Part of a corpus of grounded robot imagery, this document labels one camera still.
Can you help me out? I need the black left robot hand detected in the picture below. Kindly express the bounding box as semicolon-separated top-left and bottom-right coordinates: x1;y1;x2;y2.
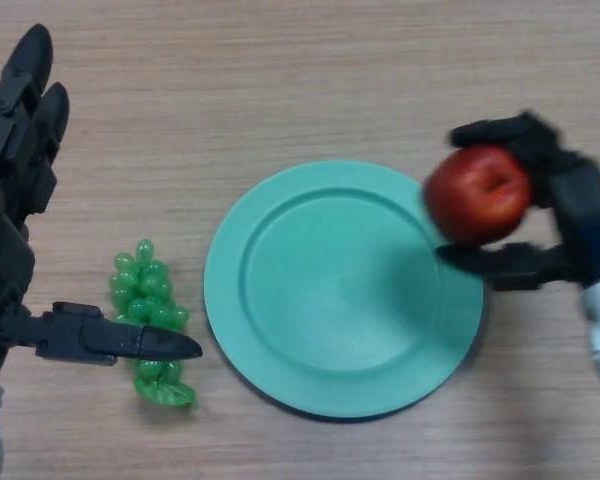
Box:
0;23;204;379

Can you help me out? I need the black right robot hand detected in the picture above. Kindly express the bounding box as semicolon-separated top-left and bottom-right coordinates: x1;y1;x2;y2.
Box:
435;110;600;292

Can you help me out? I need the red apple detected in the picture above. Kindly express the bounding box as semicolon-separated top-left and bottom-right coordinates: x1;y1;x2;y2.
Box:
423;144;532;247

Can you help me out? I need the green round plate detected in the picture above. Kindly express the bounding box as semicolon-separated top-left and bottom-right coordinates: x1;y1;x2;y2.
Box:
203;159;485;420

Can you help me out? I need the green grape bunch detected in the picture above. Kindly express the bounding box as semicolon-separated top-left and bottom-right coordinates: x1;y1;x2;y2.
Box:
108;238;200;410

